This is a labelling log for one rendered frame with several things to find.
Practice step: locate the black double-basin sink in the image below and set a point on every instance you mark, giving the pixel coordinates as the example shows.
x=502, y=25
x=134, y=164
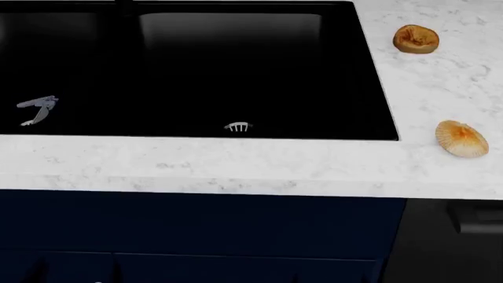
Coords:
x=236, y=73

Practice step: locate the beige ribbed scallop shell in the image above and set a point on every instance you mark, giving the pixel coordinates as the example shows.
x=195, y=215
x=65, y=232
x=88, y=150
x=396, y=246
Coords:
x=461, y=139

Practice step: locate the brown crumpled pastry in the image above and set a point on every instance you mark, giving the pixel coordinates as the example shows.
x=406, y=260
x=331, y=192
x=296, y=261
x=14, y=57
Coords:
x=415, y=39

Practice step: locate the dark navy base cabinet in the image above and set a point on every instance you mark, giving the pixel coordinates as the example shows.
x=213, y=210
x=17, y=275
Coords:
x=188, y=236

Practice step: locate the silver garlic press tool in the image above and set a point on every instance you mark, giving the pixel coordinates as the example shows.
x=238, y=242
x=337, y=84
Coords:
x=39, y=107

